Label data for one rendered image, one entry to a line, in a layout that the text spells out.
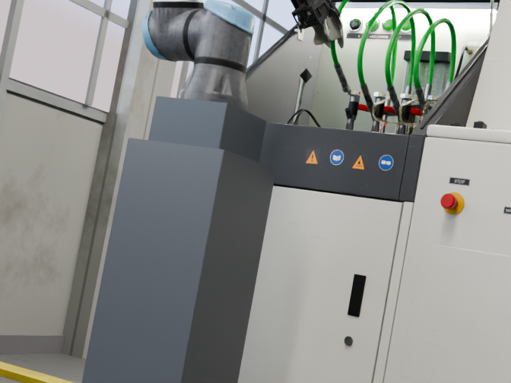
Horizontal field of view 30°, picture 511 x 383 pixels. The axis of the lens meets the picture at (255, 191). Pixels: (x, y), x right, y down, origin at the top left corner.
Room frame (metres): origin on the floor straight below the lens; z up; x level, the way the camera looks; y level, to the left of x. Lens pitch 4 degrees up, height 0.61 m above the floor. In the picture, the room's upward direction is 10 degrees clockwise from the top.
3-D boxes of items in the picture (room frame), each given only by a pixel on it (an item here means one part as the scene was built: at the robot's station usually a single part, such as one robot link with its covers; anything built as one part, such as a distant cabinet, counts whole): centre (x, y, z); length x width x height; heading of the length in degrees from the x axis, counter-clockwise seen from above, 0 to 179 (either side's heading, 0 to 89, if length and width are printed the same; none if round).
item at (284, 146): (2.46, -0.09, 0.87); 0.62 x 0.04 x 0.16; 56
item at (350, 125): (2.64, -0.22, 0.98); 0.05 x 0.03 x 0.21; 146
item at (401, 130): (2.55, -0.35, 0.98); 0.05 x 0.03 x 0.21; 146
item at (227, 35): (2.07, 0.13, 1.07); 0.13 x 0.12 x 0.14; 54
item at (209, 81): (2.06, 0.12, 0.95); 0.15 x 0.15 x 0.10
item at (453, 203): (2.17, -0.44, 0.80); 0.05 x 0.04 x 0.05; 56
